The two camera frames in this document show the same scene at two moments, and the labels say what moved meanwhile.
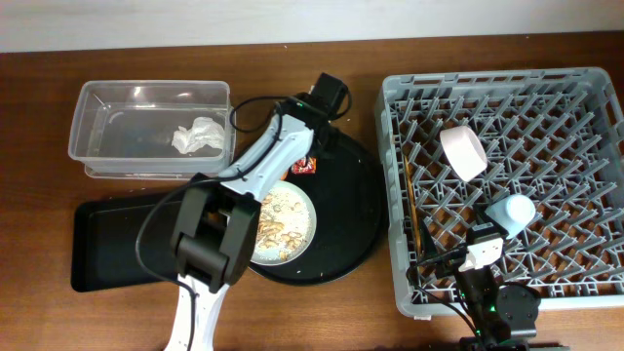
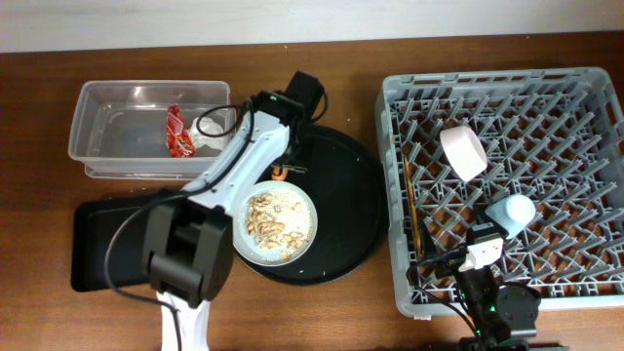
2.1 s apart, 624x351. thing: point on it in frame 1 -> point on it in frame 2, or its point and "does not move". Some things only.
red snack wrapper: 304,166 -> 178,137
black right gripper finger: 428,247 does not move
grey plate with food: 287,224 does not move
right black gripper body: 450,262 does not move
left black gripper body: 325,150 -> 301,151
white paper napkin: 203,132 does not move
